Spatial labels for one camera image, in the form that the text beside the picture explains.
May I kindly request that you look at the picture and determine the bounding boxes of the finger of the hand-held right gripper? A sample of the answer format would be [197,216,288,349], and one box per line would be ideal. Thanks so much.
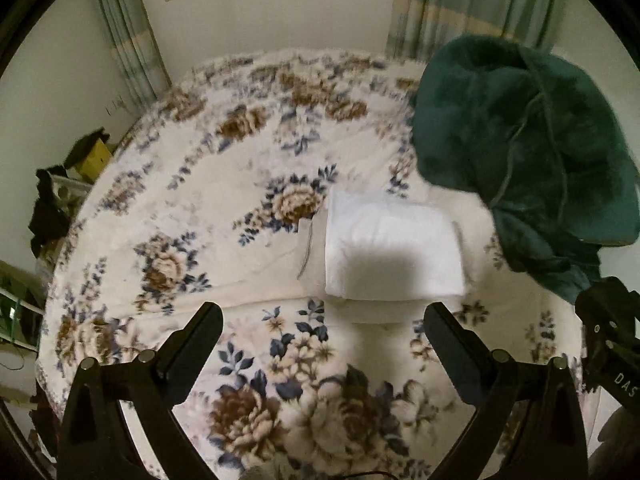
[574,275,640,349]

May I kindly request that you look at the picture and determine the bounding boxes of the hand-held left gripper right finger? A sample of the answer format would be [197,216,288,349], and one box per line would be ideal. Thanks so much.
[423,301,589,480]

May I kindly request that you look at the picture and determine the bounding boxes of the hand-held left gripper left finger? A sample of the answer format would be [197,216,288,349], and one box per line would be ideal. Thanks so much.
[56,301,224,480]

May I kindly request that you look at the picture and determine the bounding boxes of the white t-shirt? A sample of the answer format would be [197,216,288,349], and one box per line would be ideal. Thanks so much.
[322,188,470,302]

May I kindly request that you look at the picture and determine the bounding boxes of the black hanging clothes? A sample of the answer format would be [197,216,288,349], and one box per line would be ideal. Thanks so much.
[27,167,76,258]

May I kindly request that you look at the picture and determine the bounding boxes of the white folded garment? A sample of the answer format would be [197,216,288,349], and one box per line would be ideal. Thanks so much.
[325,294,426,324]

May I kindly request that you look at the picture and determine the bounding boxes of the floral bed blanket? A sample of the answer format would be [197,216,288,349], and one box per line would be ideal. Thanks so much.
[35,49,591,480]

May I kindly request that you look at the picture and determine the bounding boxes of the beige folded garment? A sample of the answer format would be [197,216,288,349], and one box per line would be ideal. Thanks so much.
[296,195,332,293]

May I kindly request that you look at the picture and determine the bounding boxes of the dark green plush blanket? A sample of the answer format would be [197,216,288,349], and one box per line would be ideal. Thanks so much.
[409,33,640,306]

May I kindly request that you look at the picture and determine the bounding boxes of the green shelf rack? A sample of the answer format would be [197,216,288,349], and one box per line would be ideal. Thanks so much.
[0,259,46,348]

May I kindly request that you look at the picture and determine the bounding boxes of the yellow box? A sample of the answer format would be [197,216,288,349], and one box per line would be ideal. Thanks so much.
[75,141,116,183]

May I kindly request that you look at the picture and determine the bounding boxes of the black cloth on box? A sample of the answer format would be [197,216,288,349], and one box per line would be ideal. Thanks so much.
[64,127,112,167]

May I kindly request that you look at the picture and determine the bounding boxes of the green striped curtain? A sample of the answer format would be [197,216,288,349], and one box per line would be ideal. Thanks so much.
[90,0,173,108]
[385,0,563,61]

